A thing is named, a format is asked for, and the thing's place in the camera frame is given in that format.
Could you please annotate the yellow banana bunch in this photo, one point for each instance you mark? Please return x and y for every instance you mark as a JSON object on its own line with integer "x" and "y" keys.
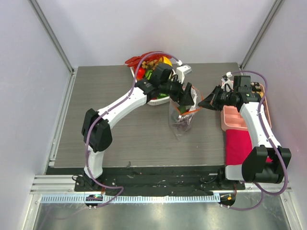
{"x": 165, "y": 60}

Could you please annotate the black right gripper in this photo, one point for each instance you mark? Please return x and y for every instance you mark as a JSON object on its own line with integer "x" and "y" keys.
{"x": 216, "y": 97}

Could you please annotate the brown longan cluster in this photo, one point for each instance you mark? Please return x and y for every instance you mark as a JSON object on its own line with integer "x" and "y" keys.
{"x": 150, "y": 64}

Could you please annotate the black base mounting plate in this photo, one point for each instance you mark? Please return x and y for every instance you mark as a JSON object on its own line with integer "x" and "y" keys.
{"x": 153, "y": 181}

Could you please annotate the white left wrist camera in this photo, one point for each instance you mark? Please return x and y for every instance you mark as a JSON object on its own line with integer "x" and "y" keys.
{"x": 182, "y": 70}

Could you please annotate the white plastic fruit basket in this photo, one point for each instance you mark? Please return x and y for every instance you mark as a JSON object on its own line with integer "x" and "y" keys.
{"x": 154, "y": 102}

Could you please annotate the aluminium frame rail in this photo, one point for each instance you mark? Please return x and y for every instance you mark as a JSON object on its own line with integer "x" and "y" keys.
{"x": 49, "y": 31}

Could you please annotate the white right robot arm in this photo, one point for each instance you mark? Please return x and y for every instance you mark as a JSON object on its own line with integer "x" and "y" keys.
{"x": 268, "y": 160}

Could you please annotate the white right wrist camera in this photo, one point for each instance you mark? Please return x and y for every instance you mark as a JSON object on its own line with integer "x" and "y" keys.
{"x": 227, "y": 84}

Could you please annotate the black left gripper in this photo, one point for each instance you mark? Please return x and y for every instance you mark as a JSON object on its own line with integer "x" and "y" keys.
{"x": 184, "y": 97}

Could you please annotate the white slotted cable duct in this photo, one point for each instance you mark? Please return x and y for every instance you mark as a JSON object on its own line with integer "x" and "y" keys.
{"x": 94, "y": 198}

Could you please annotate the red folded cloth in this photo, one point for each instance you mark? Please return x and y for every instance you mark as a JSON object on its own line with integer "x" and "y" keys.
{"x": 237, "y": 146}

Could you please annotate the purple grape bunch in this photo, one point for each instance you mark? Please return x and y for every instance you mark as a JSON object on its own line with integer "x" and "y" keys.
{"x": 182, "y": 121}

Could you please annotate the pink plastic organizer tray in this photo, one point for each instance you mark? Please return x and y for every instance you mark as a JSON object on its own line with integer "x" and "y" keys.
{"x": 231, "y": 118}

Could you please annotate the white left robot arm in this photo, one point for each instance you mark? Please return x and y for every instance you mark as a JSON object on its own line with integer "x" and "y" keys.
{"x": 97, "y": 125}

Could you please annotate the red tomato toy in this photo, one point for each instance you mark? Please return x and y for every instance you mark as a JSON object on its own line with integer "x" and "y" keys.
{"x": 140, "y": 73}

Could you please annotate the red lobster toy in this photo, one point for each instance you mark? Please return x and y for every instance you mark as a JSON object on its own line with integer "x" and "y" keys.
{"x": 150, "y": 56}

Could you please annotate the clear zip bag orange zipper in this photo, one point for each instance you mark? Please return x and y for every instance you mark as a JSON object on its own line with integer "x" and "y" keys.
{"x": 173, "y": 111}

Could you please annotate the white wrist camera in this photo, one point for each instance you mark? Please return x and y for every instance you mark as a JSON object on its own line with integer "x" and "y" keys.
{"x": 227, "y": 84}
{"x": 182, "y": 70}

